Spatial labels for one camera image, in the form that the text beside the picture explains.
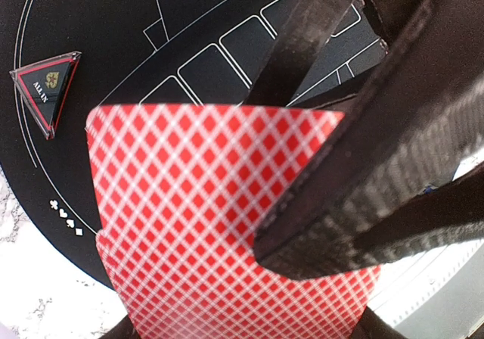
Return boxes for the red triangular all-in marker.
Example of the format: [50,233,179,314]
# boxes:
[10,51,82,140]

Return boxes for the round black poker mat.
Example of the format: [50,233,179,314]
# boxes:
[0,0,394,291]

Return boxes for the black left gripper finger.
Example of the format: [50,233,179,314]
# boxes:
[243,0,354,107]
[253,0,483,280]
[100,320,137,339]

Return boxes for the red playing card deck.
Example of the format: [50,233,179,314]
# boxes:
[86,104,380,338]

